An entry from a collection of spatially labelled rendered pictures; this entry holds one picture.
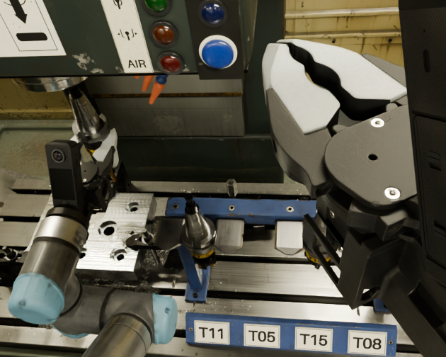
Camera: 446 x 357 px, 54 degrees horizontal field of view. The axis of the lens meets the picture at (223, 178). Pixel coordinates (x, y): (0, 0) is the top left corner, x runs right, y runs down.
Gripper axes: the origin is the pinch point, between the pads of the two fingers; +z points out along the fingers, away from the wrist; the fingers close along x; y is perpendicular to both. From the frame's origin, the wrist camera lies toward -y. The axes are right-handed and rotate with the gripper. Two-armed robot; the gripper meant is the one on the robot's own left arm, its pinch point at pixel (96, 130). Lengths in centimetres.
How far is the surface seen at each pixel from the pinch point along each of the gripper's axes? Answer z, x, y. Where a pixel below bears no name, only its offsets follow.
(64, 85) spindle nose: -8.0, 3.4, -17.2
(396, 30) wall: 80, 71, 32
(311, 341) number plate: -23, 42, 40
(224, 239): -15.5, 24.9, 11.8
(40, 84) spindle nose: -8.8, 0.3, -18.1
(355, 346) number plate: -23, 51, 40
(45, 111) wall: 80, -71, 67
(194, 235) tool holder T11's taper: -16.5, 19.9, 9.4
